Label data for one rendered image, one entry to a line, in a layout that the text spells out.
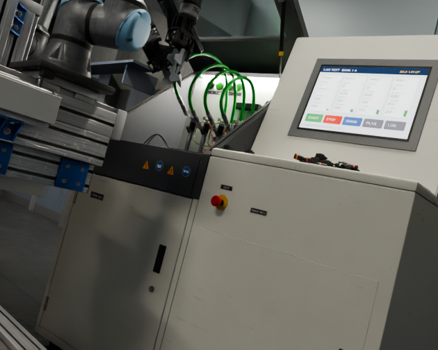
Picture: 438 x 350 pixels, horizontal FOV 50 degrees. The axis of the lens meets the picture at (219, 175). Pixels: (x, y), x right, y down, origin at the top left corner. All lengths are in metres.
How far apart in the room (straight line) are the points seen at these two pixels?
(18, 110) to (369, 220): 0.93
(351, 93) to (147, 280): 1.00
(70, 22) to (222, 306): 0.96
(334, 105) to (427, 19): 2.13
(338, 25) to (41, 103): 3.28
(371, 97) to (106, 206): 1.10
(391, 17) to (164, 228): 2.76
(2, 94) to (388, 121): 1.18
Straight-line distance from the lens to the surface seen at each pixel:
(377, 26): 4.00
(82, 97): 1.40
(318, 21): 4.35
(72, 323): 2.07
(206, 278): 1.59
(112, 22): 1.36
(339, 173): 1.40
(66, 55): 1.39
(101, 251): 1.95
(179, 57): 1.81
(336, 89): 1.83
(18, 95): 1.20
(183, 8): 1.86
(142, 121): 2.30
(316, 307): 1.39
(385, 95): 1.75
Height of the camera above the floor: 0.79
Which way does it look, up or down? 3 degrees up
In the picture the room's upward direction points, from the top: 14 degrees clockwise
